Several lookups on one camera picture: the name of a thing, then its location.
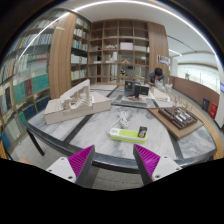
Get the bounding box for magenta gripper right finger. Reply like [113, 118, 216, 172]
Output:
[133, 144, 181, 182]

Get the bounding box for black charger plug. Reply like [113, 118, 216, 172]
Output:
[138, 126, 147, 138]

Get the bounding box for white power strip cable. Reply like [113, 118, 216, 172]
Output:
[106, 110, 131, 135]

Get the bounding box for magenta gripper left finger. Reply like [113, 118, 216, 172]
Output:
[47, 145, 95, 187]

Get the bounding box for white architectural model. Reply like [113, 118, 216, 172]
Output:
[149, 87, 170, 102]

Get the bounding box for wooden back bookshelf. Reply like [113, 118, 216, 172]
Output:
[88, 19, 150, 83]

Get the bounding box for left bookshelf with books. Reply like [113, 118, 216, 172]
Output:
[0, 8, 91, 159]

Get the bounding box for beige architectural model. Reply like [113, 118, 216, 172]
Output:
[44, 79, 111, 125]

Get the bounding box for person in dark shirt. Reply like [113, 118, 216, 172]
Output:
[147, 68, 166, 87]

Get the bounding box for wooden model base board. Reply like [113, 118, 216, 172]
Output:
[148, 107, 203, 139]

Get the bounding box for green white power strip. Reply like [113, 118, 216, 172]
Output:
[109, 128, 148, 143]

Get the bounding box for dark brown architectural model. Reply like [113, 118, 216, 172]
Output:
[158, 107, 198, 130]

